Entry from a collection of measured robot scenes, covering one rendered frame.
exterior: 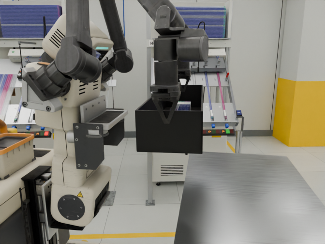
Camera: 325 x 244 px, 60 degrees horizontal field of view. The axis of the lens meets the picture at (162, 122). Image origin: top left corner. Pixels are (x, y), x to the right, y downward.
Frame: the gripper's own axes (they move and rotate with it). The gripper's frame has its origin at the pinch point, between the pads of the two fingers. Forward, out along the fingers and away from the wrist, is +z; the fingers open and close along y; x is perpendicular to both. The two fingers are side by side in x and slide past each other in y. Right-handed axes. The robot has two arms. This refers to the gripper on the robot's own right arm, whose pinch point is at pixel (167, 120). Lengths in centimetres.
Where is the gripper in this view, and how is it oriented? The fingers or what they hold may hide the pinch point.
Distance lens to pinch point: 71.1
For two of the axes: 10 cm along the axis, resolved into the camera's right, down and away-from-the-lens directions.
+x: -9.9, -0.1, 1.4
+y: 1.3, -2.3, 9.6
